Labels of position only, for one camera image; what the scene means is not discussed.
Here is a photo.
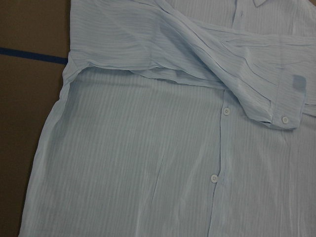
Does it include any light blue button-up shirt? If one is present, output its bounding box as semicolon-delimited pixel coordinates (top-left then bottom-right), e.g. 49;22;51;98
19;0;316;237

